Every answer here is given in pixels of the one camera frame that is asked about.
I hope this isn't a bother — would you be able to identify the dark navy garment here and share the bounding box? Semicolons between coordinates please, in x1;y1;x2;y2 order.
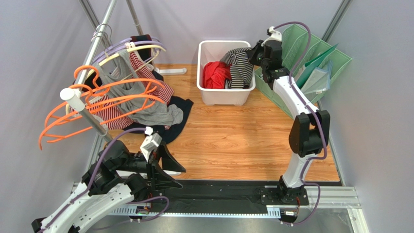
85;34;193;144

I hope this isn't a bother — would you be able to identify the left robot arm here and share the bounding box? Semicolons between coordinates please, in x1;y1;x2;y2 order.
32;140;186;233

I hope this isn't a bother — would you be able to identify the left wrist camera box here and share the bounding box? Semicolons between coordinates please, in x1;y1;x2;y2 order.
140;126;162;162

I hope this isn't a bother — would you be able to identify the black white striped top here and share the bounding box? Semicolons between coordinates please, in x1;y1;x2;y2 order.
220;47;254;89

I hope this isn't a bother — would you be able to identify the red white striped top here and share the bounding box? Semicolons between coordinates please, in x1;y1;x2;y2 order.
91;44;174;130

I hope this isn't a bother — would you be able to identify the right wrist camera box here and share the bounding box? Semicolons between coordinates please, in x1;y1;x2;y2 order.
261;26;282;47

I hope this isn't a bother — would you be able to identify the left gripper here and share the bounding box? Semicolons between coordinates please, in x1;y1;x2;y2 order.
115;140;187;190

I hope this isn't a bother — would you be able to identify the green folder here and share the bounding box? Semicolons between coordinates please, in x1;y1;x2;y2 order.
295;44;338;88

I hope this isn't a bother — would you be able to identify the grey garment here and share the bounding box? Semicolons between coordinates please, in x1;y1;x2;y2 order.
93;49;184;126

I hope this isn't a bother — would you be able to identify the metal clothes rack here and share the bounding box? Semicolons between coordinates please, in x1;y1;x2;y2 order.
74;0;187;176

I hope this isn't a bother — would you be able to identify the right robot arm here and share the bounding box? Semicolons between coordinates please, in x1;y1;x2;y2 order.
247;40;330;204

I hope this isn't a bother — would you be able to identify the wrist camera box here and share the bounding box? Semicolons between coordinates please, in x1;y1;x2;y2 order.
140;126;162;162
261;26;282;47

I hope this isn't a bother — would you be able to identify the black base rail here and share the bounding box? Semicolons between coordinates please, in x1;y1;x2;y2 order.
147;180;309;214

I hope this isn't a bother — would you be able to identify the red tank top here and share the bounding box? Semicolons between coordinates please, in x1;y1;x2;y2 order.
203;61;231;89

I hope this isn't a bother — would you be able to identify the white plastic basket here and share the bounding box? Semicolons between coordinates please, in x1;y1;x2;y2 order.
196;40;256;106

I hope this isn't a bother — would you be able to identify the clear document pouch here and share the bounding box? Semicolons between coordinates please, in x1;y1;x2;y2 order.
301;60;333;103

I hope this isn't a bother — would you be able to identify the orange plastic hanger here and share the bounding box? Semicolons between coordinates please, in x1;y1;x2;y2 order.
38;94;166;149

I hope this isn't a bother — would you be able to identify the green file organizer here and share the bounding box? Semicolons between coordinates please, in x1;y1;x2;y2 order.
255;24;352;117

